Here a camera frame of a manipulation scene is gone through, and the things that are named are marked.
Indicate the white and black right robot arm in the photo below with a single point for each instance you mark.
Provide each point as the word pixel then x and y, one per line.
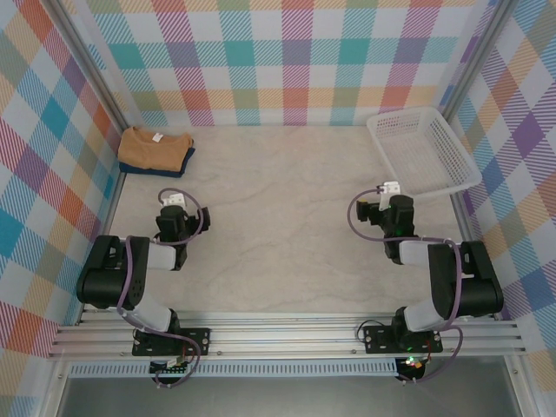
pixel 456 282

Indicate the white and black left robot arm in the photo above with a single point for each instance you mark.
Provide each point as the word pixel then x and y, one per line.
pixel 108 269

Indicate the circuit board with lit LEDs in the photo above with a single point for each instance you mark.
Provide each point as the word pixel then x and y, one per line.
pixel 412 362

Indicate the green circuit board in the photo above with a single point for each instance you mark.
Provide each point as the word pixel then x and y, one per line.
pixel 171 364

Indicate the tan t-shirt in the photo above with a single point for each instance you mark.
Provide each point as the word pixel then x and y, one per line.
pixel 147 152

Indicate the grey metal base panel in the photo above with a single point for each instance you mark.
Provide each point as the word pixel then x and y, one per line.
pixel 282 397

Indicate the white plastic basket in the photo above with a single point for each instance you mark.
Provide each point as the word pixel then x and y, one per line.
pixel 425 152

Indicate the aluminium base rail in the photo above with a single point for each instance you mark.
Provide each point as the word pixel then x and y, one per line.
pixel 282 334

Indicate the navy folded t-shirt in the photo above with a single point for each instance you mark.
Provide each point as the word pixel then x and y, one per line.
pixel 187 160

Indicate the aluminium frame post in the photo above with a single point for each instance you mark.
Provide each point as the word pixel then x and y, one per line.
pixel 471 65
pixel 91 65

